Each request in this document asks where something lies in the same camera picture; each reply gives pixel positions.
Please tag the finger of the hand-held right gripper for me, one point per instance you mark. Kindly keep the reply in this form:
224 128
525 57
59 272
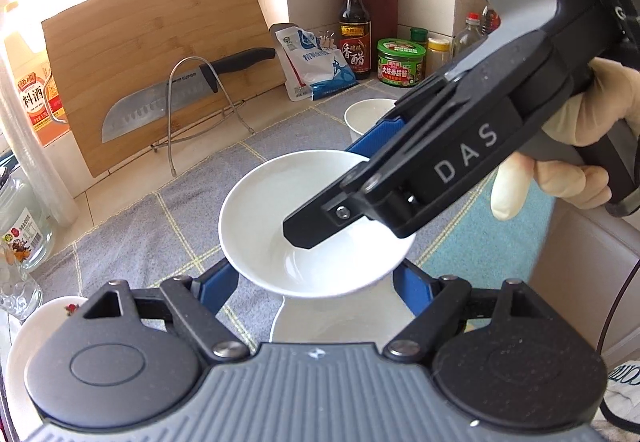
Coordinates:
320 222
380 137

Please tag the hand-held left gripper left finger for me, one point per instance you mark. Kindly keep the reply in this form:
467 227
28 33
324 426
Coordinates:
222 285

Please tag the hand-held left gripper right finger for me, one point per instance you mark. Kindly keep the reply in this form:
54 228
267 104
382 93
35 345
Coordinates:
407 285

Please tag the white floral bowl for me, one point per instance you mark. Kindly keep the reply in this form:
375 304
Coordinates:
280 202

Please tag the white fruit-print plate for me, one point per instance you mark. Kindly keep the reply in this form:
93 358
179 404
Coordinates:
27 347

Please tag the person's right hand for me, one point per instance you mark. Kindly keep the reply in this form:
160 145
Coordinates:
590 107

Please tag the small white cup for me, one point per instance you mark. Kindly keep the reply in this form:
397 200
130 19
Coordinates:
362 114

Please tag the green sauce jar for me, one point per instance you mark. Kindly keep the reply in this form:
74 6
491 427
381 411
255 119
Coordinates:
400 64

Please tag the checked kitchen towel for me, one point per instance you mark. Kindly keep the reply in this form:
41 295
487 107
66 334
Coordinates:
150 222

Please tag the white blue salt bag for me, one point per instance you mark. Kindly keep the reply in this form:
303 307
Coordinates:
310 67

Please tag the yellow-lid spice jar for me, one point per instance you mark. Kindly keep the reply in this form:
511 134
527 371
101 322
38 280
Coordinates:
437 53

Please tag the dark vinegar bottle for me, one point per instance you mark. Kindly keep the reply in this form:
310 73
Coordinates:
355 37

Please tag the green-lid spice jar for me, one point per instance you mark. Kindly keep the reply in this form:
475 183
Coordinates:
419 36

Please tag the red-cap clear bottle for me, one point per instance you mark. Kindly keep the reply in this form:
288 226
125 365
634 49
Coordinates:
467 34

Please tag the dark red knife block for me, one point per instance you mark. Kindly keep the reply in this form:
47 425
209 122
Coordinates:
382 7

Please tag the clear glass cup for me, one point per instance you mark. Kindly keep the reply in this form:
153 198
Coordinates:
15 287

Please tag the glass jar with lid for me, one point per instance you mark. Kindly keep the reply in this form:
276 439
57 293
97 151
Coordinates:
22 227

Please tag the white printed fabric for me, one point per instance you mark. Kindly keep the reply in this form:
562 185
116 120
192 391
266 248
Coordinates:
625 379

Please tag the wooden cutting board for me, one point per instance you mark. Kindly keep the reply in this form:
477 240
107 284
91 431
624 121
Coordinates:
150 12

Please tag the orange-label cooking wine bottle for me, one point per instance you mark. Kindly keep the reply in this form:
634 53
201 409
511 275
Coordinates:
35 97

